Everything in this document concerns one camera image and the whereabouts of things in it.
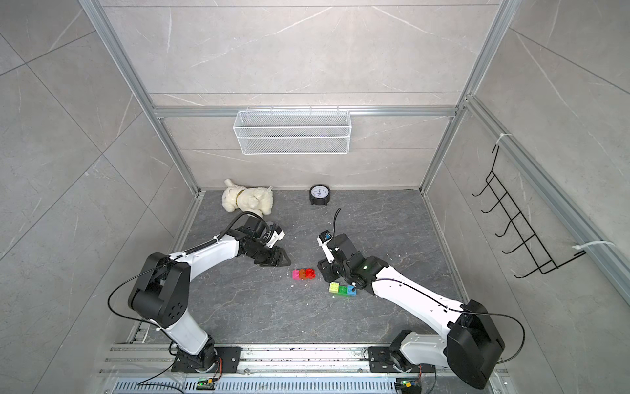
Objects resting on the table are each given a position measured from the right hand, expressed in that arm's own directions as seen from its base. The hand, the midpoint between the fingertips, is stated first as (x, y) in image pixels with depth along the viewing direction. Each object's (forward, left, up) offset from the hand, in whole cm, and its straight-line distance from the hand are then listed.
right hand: (326, 262), depth 81 cm
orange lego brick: (0, +9, -9) cm, 13 cm away
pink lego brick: (0, +11, -9) cm, 14 cm away
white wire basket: (+51, +13, +18) cm, 56 cm away
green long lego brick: (-5, -6, -11) cm, 14 cm away
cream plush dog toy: (+31, +28, -2) cm, 42 cm away
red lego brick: (+1, +6, -10) cm, 12 cm away
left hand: (+5, +15, -6) cm, 16 cm away
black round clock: (+41, +2, -9) cm, 42 cm away
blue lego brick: (-7, -8, -9) cm, 14 cm away
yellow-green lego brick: (-5, -3, -10) cm, 11 cm away
